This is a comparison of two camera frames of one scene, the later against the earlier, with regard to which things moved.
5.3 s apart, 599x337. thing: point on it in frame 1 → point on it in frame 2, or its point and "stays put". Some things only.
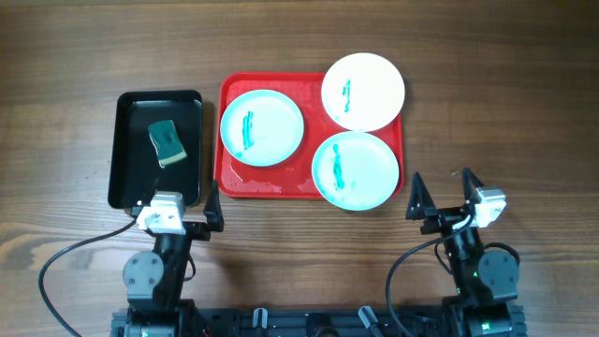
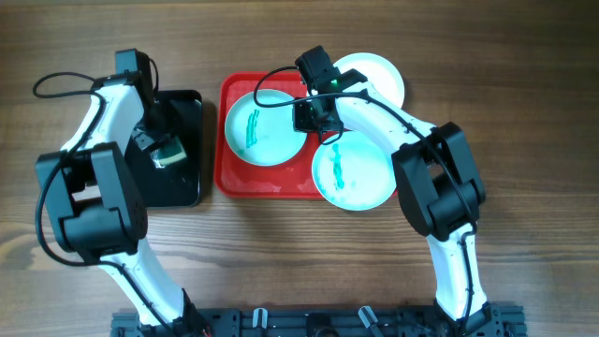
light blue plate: [261, 127] stays put
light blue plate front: [355, 170] stays put
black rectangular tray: [136, 172] stays put
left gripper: [201, 230] → [145, 148]
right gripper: [440, 217] → [300, 124]
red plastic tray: [292, 178] stays put
